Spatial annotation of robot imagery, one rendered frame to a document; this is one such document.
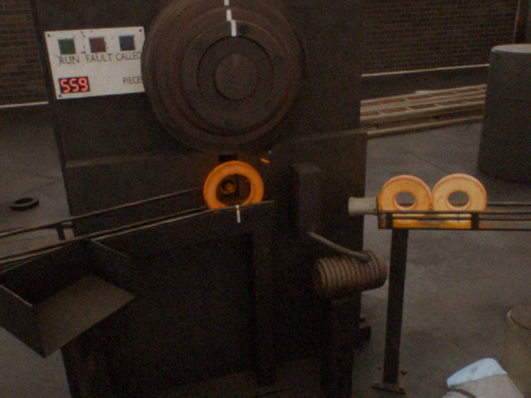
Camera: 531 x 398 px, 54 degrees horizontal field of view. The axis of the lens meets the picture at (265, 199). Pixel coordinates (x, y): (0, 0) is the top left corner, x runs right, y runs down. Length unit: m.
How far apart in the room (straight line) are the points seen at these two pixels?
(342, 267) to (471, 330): 0.86
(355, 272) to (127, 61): 0.92
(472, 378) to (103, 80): 1.20
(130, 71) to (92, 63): 0.11
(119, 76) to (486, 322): 1.74
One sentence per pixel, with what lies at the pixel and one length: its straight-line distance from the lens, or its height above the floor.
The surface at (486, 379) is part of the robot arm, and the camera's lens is 0.96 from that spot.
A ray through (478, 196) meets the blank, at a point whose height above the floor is 0.74.
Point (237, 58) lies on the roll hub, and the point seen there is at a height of 1.16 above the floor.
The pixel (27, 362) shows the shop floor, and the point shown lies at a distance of 2.33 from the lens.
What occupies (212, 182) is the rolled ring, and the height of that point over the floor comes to 0.79.
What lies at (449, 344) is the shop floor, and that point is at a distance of 2.25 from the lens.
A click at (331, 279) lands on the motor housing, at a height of 0.49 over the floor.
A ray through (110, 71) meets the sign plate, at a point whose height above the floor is 1.13.
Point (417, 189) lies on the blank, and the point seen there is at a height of 0.75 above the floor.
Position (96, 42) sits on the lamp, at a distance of 1.57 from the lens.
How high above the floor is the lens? 1.33
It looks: 22 degrees down
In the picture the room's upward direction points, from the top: 2 degrees counter-clockwise
